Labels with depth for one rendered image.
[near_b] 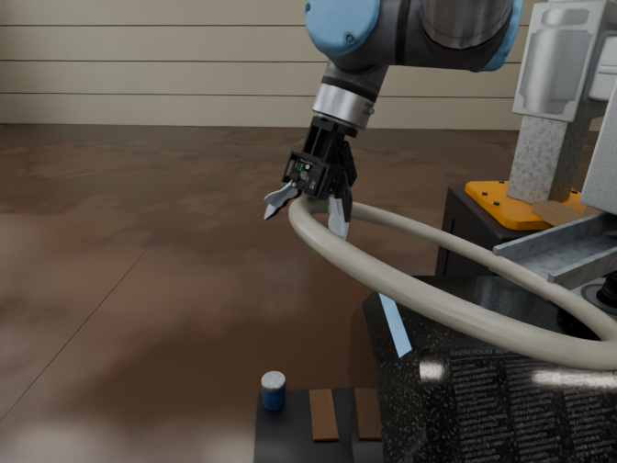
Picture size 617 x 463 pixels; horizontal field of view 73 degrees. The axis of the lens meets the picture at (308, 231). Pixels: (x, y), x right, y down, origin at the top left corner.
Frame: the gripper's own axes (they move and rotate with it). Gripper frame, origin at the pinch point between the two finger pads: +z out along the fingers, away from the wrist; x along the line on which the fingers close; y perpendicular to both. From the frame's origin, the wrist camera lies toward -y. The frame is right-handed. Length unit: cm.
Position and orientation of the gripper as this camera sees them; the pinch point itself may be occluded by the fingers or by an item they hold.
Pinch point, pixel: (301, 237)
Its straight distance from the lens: 72.9
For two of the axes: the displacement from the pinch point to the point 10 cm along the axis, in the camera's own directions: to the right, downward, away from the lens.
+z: -3.3, 9.1, 2.3
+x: 8.3, 4.0, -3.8
